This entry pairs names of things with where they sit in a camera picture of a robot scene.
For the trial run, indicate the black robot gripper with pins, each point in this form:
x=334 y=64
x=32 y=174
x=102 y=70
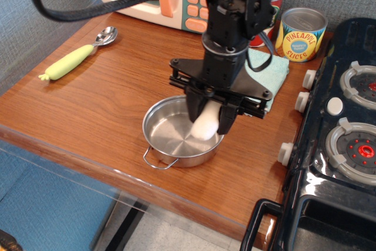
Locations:
x=221 y=76

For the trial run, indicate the plush white brown mushroom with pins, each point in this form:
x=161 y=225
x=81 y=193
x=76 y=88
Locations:
x=207 y=124

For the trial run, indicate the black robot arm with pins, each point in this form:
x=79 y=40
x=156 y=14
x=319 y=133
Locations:
x=232 y=22

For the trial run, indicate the folded teal cloth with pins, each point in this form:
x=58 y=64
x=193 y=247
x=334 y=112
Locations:
x=273 y=76

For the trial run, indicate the pineapple slices can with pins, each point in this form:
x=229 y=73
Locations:
x=300 y=34

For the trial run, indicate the black toy stove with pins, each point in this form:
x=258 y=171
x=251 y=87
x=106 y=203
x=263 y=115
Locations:
x=329 y=189

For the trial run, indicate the orange object bottom left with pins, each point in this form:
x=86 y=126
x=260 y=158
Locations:
x=8 y=242

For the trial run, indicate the steel pan with handles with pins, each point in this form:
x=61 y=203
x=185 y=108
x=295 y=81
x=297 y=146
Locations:
x=167 y=129

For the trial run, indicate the spoon with green handle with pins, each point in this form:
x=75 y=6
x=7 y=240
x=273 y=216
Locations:
x=70 y=61

